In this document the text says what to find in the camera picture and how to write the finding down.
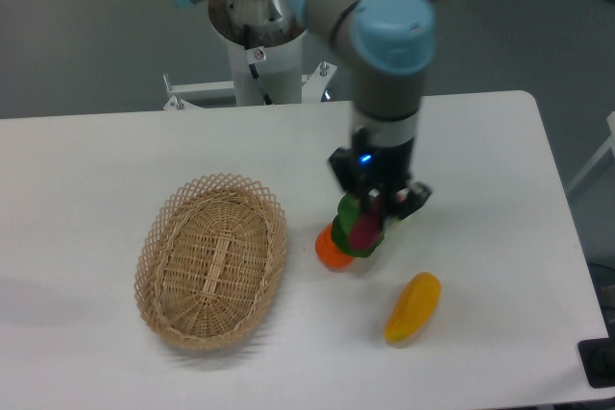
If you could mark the black box at table edge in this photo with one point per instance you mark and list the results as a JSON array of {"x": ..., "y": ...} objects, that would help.
[{"x": 597, "y": 358}]

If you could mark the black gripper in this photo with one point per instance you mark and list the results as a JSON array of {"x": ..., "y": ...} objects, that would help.
[{"x": 367, "y": 167}]

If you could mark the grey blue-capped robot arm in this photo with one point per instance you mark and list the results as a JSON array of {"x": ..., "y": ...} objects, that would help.
[{"x": 387, "y": 44}]

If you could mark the purple sweet potato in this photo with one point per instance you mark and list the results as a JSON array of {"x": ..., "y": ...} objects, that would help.
[{"x": 366, "y": 231}]

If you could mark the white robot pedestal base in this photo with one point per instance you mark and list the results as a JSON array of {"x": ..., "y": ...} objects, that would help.
[{"x": 264, "y": 43}]

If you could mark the woven wicker oval basket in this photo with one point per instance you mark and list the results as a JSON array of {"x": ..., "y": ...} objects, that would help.
[{"x": 212, "y": 262}]

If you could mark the white frame at right edge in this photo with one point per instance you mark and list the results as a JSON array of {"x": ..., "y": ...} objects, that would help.
[{"x": 595, "y": 165}]

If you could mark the yellow mango toy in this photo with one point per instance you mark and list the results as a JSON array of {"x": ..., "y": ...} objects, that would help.
[{"x": 413, "y": 308}]

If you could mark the orange carrot toy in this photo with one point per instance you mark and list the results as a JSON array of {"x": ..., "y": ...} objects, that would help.
[{"x": 327, "y": 251}]

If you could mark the green bok choy toy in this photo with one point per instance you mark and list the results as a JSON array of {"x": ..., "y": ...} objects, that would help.
[{"x": 346, "y": 214}]

